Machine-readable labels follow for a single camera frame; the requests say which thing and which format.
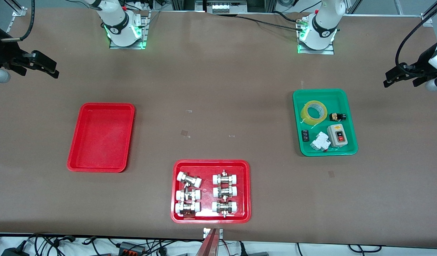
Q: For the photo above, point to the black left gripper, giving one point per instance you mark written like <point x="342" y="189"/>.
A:
<point x="422" y="65"/>

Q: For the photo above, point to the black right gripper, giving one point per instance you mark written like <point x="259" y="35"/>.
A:
<point x="2" y="51"/>

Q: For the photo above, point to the yellow clear tape roll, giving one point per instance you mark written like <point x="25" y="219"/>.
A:
<point x="305" y="115"/>

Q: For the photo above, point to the green plastic tray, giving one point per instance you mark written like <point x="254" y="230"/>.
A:
<point x="325" y="93"/>

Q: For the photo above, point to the empty red plastic tray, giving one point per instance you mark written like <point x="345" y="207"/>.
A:
<point x="101" y="138"/>

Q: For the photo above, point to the brown tape patch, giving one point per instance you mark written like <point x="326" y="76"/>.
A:
<point x="185" y="133"/>

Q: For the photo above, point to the red tray with fittings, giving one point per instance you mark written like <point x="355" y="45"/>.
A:
<point x="208" y="167"/>

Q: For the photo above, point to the white circuit breaker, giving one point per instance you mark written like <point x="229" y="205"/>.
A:
<point x="320" y="141"/>

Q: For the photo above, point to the black power adapter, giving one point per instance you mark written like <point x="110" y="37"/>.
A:
<point x="14" y="251"/>

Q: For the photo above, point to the white metal pipe fitting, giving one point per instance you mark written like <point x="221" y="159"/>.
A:
<point x="225" y="178"/>
<point x="187" y="208"/>
<point x="225" y="192"/>
<point x="188" y="195"/>
<point x="224" y="207"/>
<point x="189" y="179"/>

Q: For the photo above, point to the white terminal block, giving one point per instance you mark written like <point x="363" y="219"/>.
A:
<point x="226" y="8"/>

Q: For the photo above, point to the black orange power strip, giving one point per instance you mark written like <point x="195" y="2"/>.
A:
<point x="131" y="248"/>

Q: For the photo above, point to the red metal bar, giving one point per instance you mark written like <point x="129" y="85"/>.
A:
<point x="208" y="247"/>

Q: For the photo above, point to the aluminium profile post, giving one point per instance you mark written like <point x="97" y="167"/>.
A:
<point x="17" y="9"/>
<point x="430" y="17"/>

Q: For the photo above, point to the grey on-off switch box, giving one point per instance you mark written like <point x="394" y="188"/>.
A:
<point x="336" y="137"/>

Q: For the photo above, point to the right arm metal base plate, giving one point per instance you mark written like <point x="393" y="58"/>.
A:
<point x="146" y="35"/>

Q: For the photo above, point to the small black rocker switch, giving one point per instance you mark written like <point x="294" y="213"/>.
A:
<point x="305" y="136"/>

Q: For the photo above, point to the aluminium frame rack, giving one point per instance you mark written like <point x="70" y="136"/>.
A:
<point x="261" y="5"/>

